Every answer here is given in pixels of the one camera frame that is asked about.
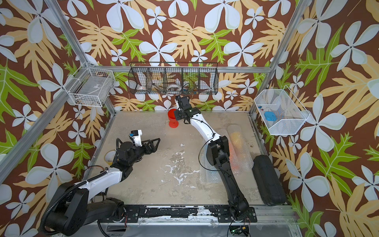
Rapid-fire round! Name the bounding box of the blue object in basket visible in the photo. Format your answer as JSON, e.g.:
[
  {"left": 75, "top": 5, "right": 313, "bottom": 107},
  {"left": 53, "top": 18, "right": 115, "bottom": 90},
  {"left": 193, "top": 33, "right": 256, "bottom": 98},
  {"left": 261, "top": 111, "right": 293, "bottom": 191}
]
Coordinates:
[{"left": 264, "top": 111, "right": 277, "bottom": 121}]

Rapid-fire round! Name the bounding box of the bubble wrapped blue glass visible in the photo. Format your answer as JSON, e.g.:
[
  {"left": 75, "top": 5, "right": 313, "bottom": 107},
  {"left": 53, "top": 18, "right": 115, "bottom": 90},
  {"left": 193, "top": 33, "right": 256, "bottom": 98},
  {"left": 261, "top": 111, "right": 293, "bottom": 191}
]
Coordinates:
[{"left": 200, "top": 168, "right": 222, "bottom": 184}]

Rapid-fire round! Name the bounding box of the black wire basket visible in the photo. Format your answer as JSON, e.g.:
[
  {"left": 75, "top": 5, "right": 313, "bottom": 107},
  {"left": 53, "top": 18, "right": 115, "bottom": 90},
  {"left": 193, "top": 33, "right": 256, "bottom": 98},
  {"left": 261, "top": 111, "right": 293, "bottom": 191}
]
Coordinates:
[{"left": 127, "top": 62, "right": 219, "bottom": 95}]

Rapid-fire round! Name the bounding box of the white wire basket left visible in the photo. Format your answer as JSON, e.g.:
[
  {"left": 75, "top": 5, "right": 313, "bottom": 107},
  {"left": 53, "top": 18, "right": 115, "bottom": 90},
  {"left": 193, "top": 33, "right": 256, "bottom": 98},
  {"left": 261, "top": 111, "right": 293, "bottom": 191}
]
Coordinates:
[{"left": 66, "top": 68, "right": 115, "bottom": 108}]

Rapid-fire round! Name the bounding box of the yellow tape roll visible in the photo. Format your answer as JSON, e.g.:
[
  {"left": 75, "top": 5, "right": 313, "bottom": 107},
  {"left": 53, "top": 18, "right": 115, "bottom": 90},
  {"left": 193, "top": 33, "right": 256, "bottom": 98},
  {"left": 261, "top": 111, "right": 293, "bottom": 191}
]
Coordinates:
[{"left": 104, "top": 151, "right": 116, "bottom": 166}]

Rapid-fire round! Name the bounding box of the white tape roll in basket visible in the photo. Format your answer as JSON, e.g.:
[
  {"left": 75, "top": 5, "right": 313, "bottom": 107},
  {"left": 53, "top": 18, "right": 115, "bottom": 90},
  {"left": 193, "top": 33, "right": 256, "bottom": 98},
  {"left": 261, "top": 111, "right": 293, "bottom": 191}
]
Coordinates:
[{"left": 166, "top": 84, "right": 182, "bottom": 91}]

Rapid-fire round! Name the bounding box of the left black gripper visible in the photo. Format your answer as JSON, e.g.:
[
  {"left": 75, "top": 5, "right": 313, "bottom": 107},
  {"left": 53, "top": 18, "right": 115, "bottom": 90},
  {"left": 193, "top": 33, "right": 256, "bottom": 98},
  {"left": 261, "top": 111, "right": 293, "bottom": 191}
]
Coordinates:
[{"left": 128, "top": 137, "right": 159, "bottom": 166}]

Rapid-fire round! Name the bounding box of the red wine glass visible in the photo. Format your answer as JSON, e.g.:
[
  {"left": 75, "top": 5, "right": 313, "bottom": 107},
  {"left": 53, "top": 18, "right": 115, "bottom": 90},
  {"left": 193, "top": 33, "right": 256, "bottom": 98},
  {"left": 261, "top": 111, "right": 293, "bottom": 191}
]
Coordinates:
[{"left": 168, "top": 109, "right": 179, "bottom": 128}]

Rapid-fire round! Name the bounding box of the black mounting rail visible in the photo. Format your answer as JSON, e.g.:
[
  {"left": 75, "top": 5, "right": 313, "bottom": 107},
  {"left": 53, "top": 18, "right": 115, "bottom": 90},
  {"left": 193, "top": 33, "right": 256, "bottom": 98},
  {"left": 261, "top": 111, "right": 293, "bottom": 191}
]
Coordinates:
[{"left": 102, "top": 205, "right": 257, "bottom": 224}]

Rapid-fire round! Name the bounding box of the bubble wrapped orange glass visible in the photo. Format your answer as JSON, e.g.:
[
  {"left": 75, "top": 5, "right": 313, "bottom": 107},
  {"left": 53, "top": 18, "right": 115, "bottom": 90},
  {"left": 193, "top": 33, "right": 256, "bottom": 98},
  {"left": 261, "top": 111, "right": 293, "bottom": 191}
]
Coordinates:
[{"left": 219, "top": 129, "right": 241, "bottom": 174}]

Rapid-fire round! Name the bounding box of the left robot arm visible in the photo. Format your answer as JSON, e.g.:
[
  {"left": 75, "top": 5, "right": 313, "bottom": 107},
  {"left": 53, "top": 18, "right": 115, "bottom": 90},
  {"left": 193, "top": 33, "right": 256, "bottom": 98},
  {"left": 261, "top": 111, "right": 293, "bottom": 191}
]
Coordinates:
[{"left": 38, "top": 138, "right": 160, "bottom": 236}]

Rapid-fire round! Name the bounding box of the bubble wrapped yellow glass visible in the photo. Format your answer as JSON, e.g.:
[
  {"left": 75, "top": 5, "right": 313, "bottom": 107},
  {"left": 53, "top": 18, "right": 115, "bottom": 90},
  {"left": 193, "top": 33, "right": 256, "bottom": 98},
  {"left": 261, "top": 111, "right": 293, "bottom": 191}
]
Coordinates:
[{"left": 227, "top": 124, "right": 254, "bottom": 172}]

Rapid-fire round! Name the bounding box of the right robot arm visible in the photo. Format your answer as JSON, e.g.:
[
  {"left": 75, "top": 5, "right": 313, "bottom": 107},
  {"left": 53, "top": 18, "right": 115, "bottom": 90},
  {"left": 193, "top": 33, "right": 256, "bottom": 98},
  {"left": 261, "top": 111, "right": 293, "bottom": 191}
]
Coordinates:
[{"left": 174, "top": 95, "right": 254, "bottom": 222}]

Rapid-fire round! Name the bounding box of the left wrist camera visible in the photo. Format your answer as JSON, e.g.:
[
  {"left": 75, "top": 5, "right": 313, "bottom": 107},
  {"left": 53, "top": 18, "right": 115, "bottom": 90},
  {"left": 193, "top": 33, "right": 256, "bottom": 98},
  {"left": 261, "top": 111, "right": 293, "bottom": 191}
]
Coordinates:
[{"left": 129, "top": 129, "right": 142, "bottom": 147}]

